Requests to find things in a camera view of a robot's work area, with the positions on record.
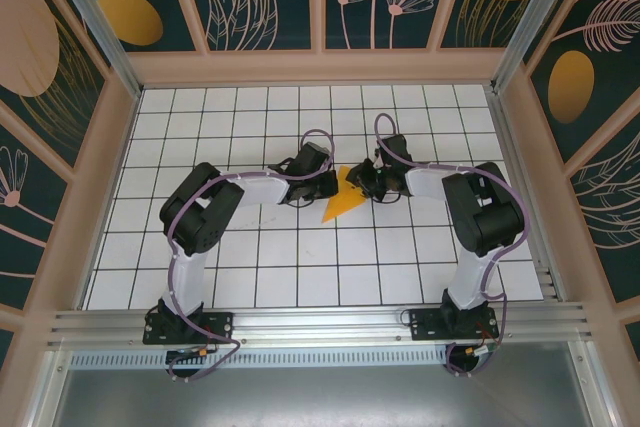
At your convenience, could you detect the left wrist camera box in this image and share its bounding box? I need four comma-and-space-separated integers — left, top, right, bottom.
291, 141, 334, 177

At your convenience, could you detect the yellow square paper sheet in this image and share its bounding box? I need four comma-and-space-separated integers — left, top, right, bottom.
319, 165, 370, 224

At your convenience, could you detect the long aluminium mounting rail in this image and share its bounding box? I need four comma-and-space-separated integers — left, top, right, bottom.
47, 300, 596, 348

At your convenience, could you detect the slotted grey cable duct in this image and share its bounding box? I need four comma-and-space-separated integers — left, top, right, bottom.
69, 344, 451, 369

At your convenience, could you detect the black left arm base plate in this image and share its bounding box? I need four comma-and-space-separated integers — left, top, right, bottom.
142, 310, 236, 346

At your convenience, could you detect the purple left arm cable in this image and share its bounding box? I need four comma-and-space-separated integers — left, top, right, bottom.
167, 130, 335, 383

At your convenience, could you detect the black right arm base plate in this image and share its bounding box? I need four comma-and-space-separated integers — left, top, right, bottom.
408, 306, 501, 341

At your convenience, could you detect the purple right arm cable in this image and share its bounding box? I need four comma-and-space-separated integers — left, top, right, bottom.
373, 113, 531, 378

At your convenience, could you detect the aluminium frame post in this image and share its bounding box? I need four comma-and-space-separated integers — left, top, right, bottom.
488, 0, 599, 94
39, 0, 145, 98

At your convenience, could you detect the aluminium side rail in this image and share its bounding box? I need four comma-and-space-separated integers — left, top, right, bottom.
487, 86, 569, 304

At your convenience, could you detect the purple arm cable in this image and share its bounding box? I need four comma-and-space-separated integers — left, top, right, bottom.
373, 113, 531, 378
167, 130, 335, 383

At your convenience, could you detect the grey metal sheet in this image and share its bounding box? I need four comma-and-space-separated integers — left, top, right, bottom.
29, 346, 616, 427

